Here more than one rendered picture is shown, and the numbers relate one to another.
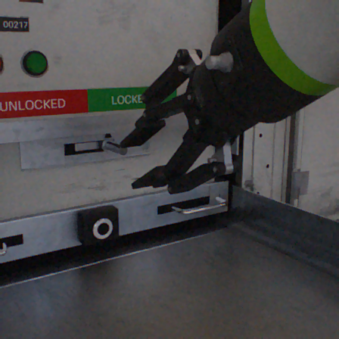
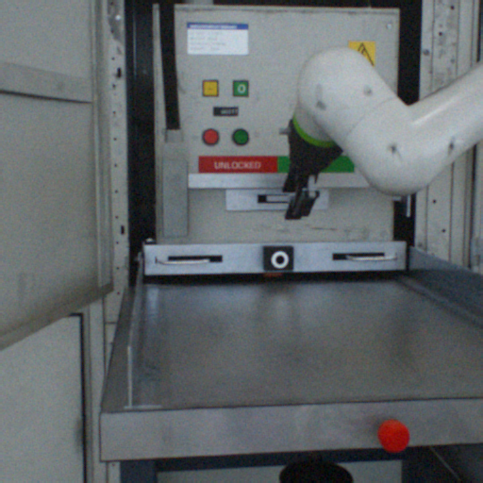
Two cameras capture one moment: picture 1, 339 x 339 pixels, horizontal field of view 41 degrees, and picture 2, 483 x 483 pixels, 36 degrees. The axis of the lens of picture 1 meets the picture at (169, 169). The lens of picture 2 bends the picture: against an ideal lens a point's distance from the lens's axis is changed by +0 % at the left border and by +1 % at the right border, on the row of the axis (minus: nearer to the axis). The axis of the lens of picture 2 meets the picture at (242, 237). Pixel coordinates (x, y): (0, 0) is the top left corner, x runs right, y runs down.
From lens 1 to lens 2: 84 cm
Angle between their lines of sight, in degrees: 27
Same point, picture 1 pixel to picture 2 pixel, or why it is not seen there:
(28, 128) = (229, 178)
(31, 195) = (231, 229)
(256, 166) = (430, 228)
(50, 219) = (242, 247)
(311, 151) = not seen: outside the picture
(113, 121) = not seen: hidden behind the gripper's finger
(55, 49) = (255, 127)
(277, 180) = (456, 245)
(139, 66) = not seen: hidden behind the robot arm
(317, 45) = (305, 122)
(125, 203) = (304, 246)
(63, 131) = (253, 183)
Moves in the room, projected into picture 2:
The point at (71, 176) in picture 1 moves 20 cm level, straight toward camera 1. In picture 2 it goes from (261, 219) to (237, 230)
